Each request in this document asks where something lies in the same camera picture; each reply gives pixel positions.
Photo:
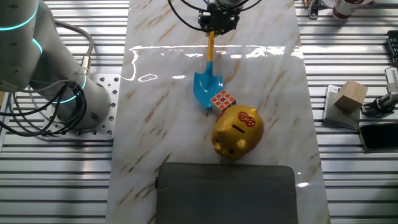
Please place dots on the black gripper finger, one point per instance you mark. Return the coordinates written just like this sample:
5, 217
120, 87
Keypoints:
224, 30
207, 30

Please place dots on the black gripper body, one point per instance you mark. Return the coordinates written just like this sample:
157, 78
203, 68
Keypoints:
219, 18

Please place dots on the blue yellow toy shovel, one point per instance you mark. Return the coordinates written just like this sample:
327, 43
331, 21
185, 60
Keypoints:
205, 87

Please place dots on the green white rubik's cube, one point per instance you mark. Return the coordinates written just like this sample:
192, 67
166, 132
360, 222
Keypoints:
223, 101

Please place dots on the golden piggy bank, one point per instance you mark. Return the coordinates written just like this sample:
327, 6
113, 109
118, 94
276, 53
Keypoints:
237, 133

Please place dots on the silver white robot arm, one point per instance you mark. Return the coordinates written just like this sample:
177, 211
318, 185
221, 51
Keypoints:
31, 62

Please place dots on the small metal stand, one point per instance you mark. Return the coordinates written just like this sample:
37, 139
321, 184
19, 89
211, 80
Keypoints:
314, 9

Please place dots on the white marble pattern board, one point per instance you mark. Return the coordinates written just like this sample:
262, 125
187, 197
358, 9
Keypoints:
174, 140

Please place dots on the red white can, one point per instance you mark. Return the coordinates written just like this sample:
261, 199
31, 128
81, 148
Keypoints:
343, 8

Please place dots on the silver metal plate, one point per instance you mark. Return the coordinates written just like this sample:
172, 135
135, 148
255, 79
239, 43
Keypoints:
337, 116

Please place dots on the light wooden cube block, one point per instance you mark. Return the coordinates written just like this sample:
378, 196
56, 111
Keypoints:
351, 95

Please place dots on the grey fabric laptop sleeve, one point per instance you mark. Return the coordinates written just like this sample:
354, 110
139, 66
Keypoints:
227, 196

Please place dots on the black keyboard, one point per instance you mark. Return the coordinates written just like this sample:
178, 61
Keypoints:
393, 46

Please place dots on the black smartphone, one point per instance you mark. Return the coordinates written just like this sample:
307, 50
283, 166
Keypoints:
379, 136

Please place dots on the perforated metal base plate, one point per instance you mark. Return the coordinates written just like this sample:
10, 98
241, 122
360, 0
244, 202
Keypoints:
112, 105

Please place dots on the silver ridged camera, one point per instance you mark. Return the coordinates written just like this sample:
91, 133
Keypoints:
392, 79

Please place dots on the small silver camera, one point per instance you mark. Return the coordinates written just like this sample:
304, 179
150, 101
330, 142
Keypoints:
385, 102

